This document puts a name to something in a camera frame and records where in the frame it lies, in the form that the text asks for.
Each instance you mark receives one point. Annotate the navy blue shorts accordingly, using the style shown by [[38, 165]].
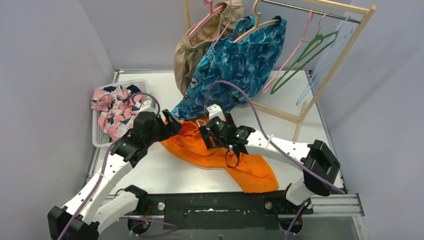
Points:
[[132, 88]]

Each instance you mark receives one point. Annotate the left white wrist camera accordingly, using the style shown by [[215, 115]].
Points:
[[148, 106]]

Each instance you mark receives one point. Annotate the light blue wire hanger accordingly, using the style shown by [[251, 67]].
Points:
[[337, 43]]

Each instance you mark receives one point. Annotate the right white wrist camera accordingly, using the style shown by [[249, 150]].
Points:
[[213, 111]]

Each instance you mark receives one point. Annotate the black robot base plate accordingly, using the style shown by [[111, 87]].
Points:
[[219, 211]]

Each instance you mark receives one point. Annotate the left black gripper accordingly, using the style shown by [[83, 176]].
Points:
[[164, 124]]

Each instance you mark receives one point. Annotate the orange shorts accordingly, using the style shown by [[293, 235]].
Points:
[[251, 172]]

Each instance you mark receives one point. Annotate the light blue shark shorts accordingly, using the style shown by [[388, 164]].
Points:
[[225, 61]]

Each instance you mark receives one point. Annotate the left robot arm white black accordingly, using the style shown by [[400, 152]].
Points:
[[86, 216]]

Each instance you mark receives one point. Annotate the pink wire hanger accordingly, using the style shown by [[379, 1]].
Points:
[[291, 56]]

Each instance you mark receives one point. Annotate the pink shark print shorts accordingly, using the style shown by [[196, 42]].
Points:
[[117, 109]]

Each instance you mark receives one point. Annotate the white perforated plastic basket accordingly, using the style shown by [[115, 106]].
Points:
[[100, 139]]

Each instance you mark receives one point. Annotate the dark blue whale shorts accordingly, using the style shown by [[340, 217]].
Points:
[[246, 64]]

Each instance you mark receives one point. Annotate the beige shorts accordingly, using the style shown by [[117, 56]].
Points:
[[195, 43]]

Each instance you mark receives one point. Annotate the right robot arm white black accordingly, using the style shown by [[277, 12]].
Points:
[[316, 161]]

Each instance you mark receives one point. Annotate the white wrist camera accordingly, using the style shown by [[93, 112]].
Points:
[[213, 111], [148, 106]]

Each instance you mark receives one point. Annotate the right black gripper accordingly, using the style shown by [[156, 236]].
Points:
[[206, 135]]

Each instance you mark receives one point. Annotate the pink plastic hanger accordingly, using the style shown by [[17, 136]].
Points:
[[212, 11]]

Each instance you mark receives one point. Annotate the green plastic hanger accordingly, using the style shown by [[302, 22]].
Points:
[[313, 48]]

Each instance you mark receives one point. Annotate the wooden hanger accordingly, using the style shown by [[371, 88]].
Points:
[[258, 25]]

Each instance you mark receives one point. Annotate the thin pink hanger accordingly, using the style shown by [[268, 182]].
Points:
[[231, 20]]

